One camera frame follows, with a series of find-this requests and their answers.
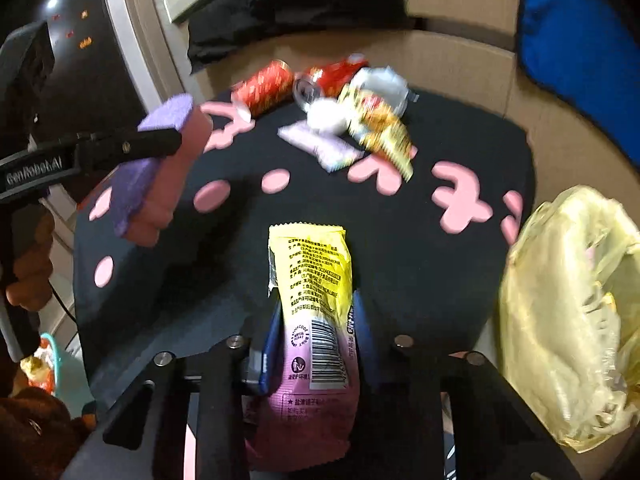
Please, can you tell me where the black printed tablecloth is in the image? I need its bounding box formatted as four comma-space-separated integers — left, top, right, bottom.
72, 85, 538, 411

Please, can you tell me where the black cloth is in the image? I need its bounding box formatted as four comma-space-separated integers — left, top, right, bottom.
187, 0, 417, 77

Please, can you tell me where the light purple small packet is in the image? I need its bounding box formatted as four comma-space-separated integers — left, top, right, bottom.
277, 120, 363, 173

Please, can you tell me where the red drink can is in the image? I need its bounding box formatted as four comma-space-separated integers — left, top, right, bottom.
292, 54, 371, 111
232, 60, 296, 118

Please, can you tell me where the blue towel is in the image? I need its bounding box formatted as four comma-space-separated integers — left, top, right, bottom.
516, 0, 640, 171

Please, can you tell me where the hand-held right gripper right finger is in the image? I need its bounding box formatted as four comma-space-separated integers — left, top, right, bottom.
352, 290, 583, 480

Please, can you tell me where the black cable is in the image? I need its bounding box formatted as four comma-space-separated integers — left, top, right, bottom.
49, 280, 78, 323

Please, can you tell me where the person's left hand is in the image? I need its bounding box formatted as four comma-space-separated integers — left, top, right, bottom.
5, 205, 57, 307

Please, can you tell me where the yellow snack wrapper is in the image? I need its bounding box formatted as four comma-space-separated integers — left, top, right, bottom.
340, 85, 416, 181

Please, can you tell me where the yellow and pink snack packet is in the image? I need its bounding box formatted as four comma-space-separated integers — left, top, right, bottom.
242, 222, 363, 473

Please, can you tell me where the teal plastic basket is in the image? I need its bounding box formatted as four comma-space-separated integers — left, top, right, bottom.
20, 332, 96, 418

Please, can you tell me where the black refrigerator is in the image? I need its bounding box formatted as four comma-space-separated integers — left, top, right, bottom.
30, 0, 151, 128

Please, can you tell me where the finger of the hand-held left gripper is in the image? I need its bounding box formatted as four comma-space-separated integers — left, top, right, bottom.
59, 127, 183, 175

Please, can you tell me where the white and blue paper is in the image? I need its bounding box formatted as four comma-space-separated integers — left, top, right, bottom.
350, 66, 417, 111

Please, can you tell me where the yellow plastic bag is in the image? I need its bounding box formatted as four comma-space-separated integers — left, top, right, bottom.
500, 185, 640, 453

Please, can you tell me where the purple pink sponge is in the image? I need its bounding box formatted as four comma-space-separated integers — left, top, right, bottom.
114, 92, 213, 248

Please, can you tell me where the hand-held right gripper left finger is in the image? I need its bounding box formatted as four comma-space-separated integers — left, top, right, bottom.
75, 305, 286, 480

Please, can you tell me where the white tissue ball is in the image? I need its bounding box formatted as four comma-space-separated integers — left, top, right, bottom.
305, 97, 351, 136

